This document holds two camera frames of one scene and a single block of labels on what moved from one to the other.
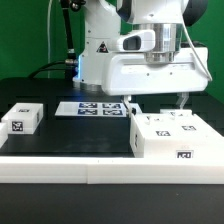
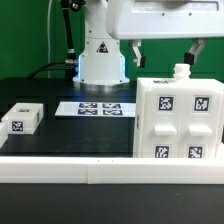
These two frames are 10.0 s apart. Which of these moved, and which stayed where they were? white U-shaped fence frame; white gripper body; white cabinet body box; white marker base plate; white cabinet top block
Moved: white gripper body; white cabinet body box
Stayed: white U-shaped fence frame; white marker base plate; white cabinet top block
